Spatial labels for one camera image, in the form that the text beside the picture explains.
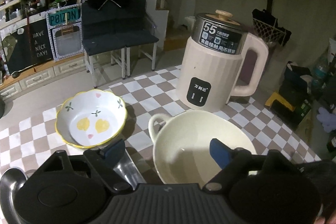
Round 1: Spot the lemon pattern ceramic bowl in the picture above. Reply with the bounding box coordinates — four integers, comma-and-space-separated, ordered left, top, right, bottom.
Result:
55, 89, 127, 149

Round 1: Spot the cream two-handled ceramic bowl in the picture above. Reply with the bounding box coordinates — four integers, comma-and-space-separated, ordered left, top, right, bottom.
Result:
148, 110, 256, 186

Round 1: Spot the large square steel tray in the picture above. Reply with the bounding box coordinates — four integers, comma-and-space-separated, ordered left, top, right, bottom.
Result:
113, 149, 146, 190

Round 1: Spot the rounded steel bowl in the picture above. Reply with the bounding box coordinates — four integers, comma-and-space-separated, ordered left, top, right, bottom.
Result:
1, 167, 27, 217

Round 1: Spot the yellow stool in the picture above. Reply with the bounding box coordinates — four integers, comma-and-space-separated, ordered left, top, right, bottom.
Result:
264, 92, 295, 111

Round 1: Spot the checkered tablecloth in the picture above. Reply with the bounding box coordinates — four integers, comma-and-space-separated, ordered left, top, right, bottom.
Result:
0, 65, 322, 185

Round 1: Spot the cream electric kettle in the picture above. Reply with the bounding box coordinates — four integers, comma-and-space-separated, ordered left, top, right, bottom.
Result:
177, 10, 269, 112

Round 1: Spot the black have a nice day sign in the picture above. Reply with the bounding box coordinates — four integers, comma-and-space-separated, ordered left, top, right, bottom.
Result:
1, 19, 53, 75

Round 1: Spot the basket with net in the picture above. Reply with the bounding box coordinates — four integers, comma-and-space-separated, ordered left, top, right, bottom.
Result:
252, 9, 291, 47

